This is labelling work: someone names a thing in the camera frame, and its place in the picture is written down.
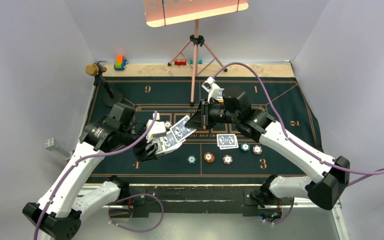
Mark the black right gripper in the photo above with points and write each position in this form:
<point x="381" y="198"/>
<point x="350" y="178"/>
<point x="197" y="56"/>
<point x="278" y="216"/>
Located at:
<point x="201" y="119"/>

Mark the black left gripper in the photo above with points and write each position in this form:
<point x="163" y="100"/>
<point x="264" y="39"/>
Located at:
<point x="142" y="154"/>

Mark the blue backed playing card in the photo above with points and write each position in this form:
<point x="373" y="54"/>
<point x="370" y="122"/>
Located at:
<point x="225" y="140"/>

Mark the green chips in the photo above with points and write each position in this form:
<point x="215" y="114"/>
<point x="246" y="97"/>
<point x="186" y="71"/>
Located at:
<point x="245" y="147"/>

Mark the green poker chip stack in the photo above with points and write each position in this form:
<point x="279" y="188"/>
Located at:
<point x="191" y="159"/>

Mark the red yellow poker chip stack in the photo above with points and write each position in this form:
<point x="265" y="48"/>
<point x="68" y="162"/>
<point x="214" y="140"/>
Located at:
<point x="209" y="157"/>

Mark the blue playing card deck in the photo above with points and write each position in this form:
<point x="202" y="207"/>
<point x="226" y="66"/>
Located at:
<point x="166" y="144"/>

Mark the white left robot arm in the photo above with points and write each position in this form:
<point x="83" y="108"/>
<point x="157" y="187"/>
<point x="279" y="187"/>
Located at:
<point x="59" y="213"/>

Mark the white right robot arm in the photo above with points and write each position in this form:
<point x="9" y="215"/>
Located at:
<point x="326" y="177"/>

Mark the dark green poker mat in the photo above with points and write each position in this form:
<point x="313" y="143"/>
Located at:
<point x="170" y="97"/>

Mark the teal toy block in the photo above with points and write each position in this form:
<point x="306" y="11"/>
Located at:
<point x="191" y="61"/>

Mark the red toy block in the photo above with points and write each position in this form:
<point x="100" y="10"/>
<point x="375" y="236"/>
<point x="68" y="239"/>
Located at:
<point x="180" y="62"/>

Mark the colourful toy block car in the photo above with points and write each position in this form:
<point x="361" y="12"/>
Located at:
<point x="120" y="63"/>

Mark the grey toy brick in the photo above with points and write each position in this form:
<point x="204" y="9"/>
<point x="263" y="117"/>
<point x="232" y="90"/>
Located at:
<point x="52" y="144"/>

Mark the pink tripod music stand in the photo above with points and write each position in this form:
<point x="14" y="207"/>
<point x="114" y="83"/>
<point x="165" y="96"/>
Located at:
<point x="161" y="13"/>

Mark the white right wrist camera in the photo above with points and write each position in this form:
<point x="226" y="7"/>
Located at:
<point x="214" y="91"/>

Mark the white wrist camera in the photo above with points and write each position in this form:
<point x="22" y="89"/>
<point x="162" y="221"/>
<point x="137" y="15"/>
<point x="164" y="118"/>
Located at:
<point x="214" y="91"/>
<point x="158" y="129"/>

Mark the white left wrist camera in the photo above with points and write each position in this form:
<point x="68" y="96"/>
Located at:
<point x="158" y="129"/>

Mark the aluminium frame rail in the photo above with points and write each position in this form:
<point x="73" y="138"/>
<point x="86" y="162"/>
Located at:
<point x="91" y="197"/>

